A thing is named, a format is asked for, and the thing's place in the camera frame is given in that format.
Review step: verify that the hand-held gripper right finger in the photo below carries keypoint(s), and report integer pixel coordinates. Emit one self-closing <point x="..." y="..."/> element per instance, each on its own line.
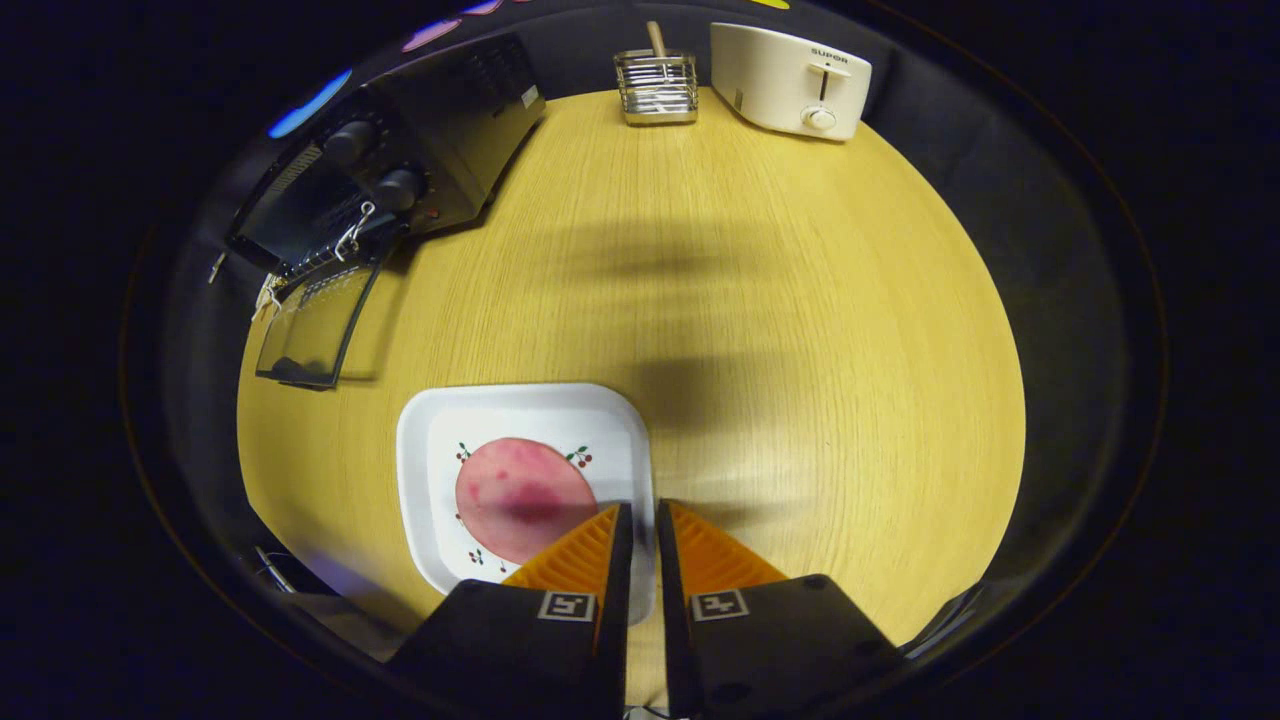
<point x="672" y="600"/>

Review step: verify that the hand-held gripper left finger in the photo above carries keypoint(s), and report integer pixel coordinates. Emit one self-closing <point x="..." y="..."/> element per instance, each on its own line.
<point x="618" y="600"/>

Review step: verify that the pink ham slice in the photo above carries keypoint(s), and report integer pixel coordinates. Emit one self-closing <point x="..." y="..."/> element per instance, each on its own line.
<point x="510" y="500"/>

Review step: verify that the white square plate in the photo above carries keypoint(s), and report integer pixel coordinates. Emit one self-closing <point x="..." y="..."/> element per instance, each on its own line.
<point x="530" y="410"/>

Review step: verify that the glass toaster oven door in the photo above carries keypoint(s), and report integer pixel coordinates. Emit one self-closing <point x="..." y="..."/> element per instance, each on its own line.
<point x="315" y="330"/>

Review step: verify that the black toaster oven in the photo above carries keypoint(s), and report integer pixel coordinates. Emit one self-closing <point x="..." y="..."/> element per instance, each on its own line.
<point x="460" y="110"/>

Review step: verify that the black oven knob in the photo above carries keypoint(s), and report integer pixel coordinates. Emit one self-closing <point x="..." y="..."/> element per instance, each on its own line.
<point x="350" y="142"/>
<point x="396" y="190"/>

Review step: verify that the white bread toaster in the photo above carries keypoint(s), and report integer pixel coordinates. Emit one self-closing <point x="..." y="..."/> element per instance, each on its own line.
<point x="770" y="80"/>

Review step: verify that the silver clip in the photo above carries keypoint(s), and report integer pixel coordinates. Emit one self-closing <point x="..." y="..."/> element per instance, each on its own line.
<point x="217" y="267"/>

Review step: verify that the wooden stick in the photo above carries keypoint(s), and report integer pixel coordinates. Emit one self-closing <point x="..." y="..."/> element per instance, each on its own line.
<point x="656" y="38"/>

